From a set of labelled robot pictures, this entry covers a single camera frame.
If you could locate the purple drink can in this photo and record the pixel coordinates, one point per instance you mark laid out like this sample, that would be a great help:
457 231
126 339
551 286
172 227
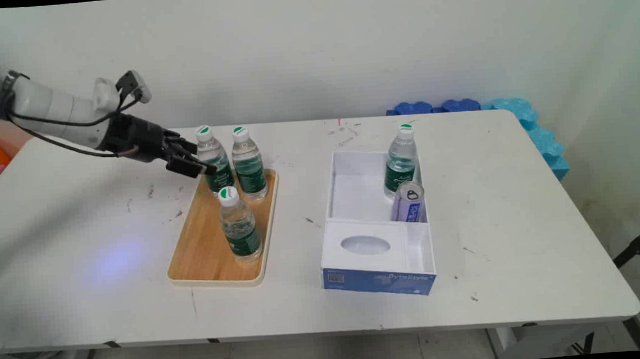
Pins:
409 207

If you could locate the wooden tray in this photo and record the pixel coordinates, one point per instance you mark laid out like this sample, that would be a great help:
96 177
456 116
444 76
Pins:
204 249

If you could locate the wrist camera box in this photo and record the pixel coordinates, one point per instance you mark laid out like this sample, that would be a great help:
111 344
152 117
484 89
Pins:
134 86

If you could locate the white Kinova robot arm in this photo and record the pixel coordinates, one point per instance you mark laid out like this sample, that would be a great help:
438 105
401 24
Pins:
50 108

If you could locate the light blue foam mat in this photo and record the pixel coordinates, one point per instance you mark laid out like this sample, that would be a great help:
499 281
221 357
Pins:
542 141

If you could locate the white box blue side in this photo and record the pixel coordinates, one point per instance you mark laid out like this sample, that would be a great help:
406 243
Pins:
370 249

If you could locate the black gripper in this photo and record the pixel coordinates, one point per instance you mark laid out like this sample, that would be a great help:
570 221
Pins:
137 137

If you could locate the water bottle green label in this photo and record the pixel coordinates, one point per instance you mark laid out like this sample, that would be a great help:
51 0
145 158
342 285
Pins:
214 158
240 227
249 165
400 165

